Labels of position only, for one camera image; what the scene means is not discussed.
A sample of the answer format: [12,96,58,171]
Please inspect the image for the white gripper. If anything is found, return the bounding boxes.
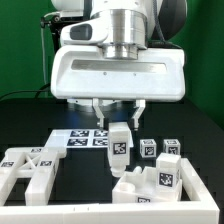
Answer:
[51,45,185,130]

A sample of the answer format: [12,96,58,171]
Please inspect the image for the white chair seat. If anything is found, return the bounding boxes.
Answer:
[112,167,177,203]

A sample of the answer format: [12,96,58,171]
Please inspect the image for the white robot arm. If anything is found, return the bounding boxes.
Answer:
[50,0,187,128]

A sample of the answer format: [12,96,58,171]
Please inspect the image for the white chair nut cube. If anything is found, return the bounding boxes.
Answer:
[140,139,157,158]
[163,139,181,155]

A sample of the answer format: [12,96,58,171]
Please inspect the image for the white corner fence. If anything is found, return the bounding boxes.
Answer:
[0,158,220,224]

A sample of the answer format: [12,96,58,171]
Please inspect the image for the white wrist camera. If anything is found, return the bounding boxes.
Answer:
[60,18,109,46]

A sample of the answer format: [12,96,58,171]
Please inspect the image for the black cable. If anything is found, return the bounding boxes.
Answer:
[0,82,52,102]

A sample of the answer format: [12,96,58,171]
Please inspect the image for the white chair back frame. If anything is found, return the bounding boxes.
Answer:
[0,147,67,206]

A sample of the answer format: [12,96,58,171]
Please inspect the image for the grey camera on stand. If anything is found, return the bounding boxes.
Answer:
[43,10,84,23]

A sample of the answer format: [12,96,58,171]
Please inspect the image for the black camera stand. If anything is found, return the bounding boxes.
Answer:
[35,16,66,98]

